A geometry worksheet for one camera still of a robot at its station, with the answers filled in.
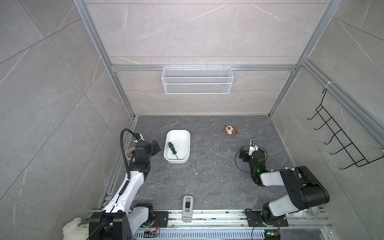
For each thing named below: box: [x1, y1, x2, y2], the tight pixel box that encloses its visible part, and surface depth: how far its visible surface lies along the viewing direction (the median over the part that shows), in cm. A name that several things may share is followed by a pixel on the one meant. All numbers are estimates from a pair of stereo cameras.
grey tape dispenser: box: [182, 195, 194, 223], surface depth 76 cm
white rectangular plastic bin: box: [163, 129, 191, 164], surface depth 100 cm
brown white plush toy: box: [223, 124, 239, 135], surface depth 109 cm
